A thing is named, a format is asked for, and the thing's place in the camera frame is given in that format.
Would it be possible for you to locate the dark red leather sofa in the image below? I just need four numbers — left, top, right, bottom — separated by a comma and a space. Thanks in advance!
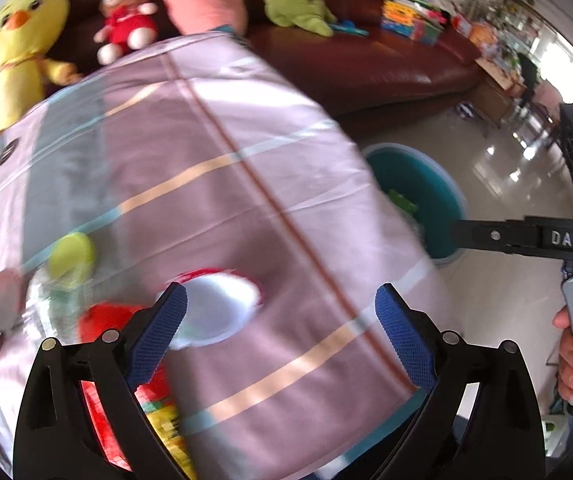
0, 0, 485, 161

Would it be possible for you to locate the wooden side table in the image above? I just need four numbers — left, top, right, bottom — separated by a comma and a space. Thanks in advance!
474, 55, 527, 126

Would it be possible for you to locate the teddy bear in red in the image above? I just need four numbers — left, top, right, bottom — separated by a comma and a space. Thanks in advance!
93, 0, 160, 66

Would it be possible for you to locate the blue toy on sofa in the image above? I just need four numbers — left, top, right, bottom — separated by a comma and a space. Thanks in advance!
329, 20, 370, 37

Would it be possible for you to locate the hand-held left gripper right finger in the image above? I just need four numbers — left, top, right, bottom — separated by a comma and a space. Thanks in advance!
374, 282, 547, 480

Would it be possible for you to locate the red yellow plastic bag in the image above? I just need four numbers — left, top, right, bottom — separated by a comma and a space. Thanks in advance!
77, 301, 190, 471

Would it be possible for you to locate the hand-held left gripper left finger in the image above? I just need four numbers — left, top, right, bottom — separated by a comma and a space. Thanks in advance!
12, 281, 197, 480

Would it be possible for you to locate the blue plastic bucket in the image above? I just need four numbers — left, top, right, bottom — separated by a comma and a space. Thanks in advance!
361, 142, 467, 266

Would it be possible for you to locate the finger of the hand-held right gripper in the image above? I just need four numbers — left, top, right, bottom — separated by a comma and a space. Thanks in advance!
449, 217, 528, 257

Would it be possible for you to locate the person's right hand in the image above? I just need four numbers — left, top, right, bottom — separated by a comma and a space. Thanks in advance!
551, 306, 573, 407

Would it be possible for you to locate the black chair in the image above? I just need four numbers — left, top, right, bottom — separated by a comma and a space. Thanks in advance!
517, 55, 542, 111

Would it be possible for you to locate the yellow chick plush toy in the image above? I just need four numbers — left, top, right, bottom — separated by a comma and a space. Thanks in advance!
0, 0, 84, 143

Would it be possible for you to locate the plaid tablecloth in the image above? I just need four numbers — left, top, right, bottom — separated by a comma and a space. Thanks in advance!
0, 31, 462, 480

